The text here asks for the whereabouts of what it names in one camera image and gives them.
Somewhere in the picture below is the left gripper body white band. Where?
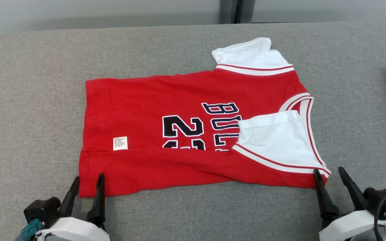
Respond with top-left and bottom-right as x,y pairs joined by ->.
34,217 -> 110,241

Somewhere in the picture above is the left black cable teal connector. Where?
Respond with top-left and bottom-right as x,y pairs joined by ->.
15,219 -> 43,241

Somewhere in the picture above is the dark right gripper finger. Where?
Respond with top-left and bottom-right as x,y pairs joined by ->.
338,167 -> 369,211
313,168 -> 340,220

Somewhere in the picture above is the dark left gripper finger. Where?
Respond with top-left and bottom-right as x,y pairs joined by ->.
86,173 -> 106,225
59,176 -> 80,218

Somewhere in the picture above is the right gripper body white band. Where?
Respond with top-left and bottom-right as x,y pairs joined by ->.
319,210 -> 386,241

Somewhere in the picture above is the red white basketball jersey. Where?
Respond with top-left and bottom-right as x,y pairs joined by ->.
78,37 -> 331,198

